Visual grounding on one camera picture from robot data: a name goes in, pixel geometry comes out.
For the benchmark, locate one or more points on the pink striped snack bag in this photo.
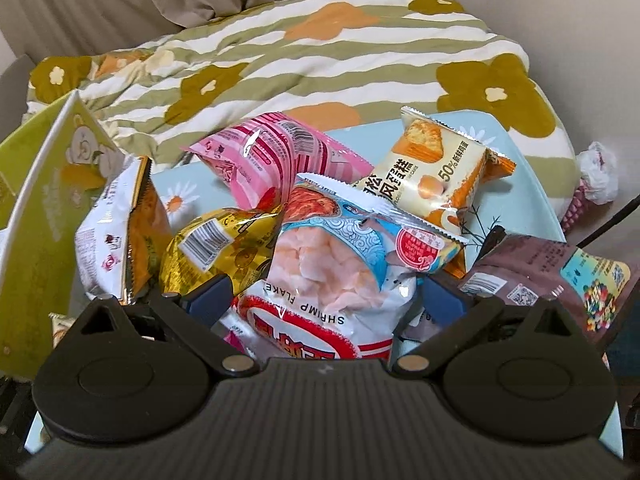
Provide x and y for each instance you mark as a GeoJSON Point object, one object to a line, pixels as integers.
{"type": "Point", "coordinates": [259, 159]}

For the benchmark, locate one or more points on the grey bed headboard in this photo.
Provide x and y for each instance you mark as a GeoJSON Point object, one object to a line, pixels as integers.
{"type": "Point", "coordinates": [13, 92]}

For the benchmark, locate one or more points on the white orange snack bag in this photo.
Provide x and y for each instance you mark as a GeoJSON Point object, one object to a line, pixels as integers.
{"type": "Point", "coordinates": [120, 243]}

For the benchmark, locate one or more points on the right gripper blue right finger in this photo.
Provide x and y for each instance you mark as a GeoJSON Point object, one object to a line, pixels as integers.
{"type": "Point", "coordinates": [443, 300]}

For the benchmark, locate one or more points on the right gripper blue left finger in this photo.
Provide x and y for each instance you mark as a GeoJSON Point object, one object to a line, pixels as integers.
{"type": "Point", "coordinates": [209, 301]}

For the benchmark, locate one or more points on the cream orange cake packet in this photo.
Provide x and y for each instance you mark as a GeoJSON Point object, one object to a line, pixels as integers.
{"type": "Point", "coordinates": [433, 172]}

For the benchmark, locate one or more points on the green striped floral duvet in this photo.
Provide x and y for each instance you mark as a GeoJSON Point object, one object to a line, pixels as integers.
{"type": "Point", "coordinates": [331, 64]}

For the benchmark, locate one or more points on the green cardboard box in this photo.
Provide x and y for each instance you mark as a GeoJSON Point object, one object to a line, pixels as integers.
{"type": "Point", "coordinates": [53, 169]}

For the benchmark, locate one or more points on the light blue daisy tablecloth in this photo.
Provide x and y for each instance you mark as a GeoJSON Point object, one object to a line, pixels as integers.
{"type": "Point", "coordinates": [517, 203]}

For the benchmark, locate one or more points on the shrimp flake snack bag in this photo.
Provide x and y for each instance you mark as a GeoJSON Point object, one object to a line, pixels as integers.
{"type": "Point", "coordinates": [343, 273]}

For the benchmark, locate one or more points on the gold yellow snack bag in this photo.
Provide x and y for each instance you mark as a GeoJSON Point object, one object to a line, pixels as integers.
{"type": "Point", "coordinates": [228, 241]}

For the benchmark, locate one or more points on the white plastic bag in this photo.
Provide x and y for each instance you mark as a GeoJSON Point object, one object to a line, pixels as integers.
{"type": "Point", "coordinates": [599, 173]}

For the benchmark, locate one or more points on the brown chocolate snack bag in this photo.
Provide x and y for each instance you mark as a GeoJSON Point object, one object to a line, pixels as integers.
{"type": "Point", "coordinates": [522, 269]}

